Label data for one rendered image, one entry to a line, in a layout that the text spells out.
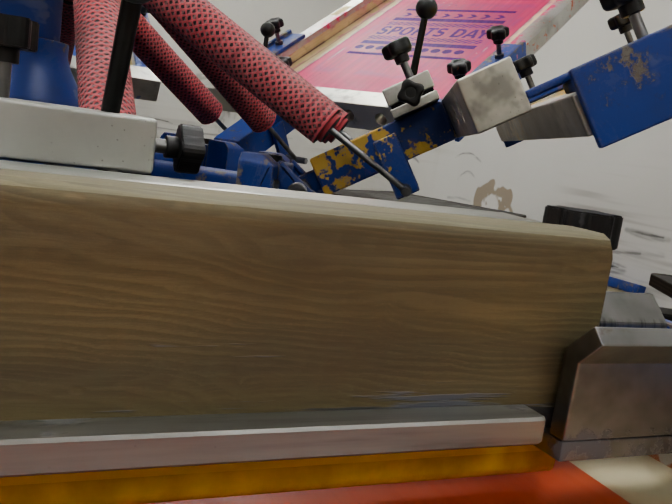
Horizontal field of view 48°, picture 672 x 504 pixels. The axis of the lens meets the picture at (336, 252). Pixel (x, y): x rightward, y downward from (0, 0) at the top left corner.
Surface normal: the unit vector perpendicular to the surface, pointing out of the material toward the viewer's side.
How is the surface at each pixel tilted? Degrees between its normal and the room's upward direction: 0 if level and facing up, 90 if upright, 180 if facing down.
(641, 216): 90
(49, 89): 63
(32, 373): 90
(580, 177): 90
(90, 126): 90
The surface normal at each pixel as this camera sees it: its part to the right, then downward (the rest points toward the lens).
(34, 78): 0.59, -0.27
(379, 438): 0.41, 0.19
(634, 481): 0.14, -0.98
